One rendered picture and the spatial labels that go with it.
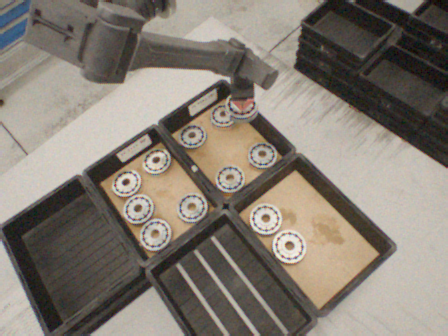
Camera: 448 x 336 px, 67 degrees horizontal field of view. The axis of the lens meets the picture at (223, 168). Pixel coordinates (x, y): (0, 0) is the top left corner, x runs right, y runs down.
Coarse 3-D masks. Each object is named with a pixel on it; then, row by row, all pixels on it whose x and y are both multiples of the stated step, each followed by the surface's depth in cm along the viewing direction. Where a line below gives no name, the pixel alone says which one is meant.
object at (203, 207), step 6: (186, 198) 111; (192, 198) 111; (198, 198) 111; (204, 198) 111; (180, 204) 111; (204, 204) 110; (180, 210) 110; (198, 210) 109; (204, 210) 109; (180, 216) 108; (186, 216) 108; (192, 216) 108; (198, 216) 108
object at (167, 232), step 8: (152, 224) 108; (160, 224) 108; (168, 224) 108; (144, 232) 107; (168, 232) 106; (144, 240) 106; (160, 240) 106; (168, 240) 105; (152, 248) 105; (160, 248) 104
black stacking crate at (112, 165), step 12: (156, 132) 119; (156, 144) 125; (132, 156) 121; (96, 168) 113; (108, 168) 117; (120, 168) 121; (96, 180) 117; (192, 180) 118; (204, 192) 111; (108, 204) 110; (216, 204) 105; (120, 216) 114; (132, 240) 104; (144, 252) 108
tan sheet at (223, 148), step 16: (208, 112) 129; (208, 128) 126; (240, 128) 125; (208, 144) 123; (224, 144) 123; (240, 144) 122; (208, 160) 120; (224, 160) 120; (240, 160) 119; (208, 176) 117; (256, 176) 116
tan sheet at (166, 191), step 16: (160, 144) 125; (112, 176) 120; (144, 176) 119; (176, 176) 118; (112, 192) 118; (144, 192) 117; (160, 192) 116; (176, 192) 116; (192, 192) 115; (160, 208) 114; (192, 208) 113; (128, 224) 112; (176, 224) 111
